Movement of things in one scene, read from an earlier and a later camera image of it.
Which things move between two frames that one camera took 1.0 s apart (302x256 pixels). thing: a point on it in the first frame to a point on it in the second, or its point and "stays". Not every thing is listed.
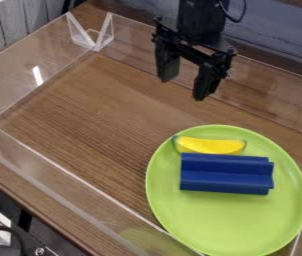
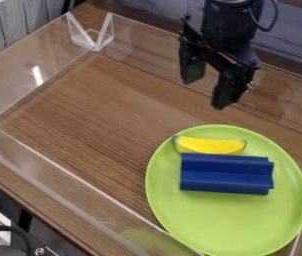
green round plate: (217, 224) stays
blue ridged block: (212, 172) stays
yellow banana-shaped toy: (194, 145) stays
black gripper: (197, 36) to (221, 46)
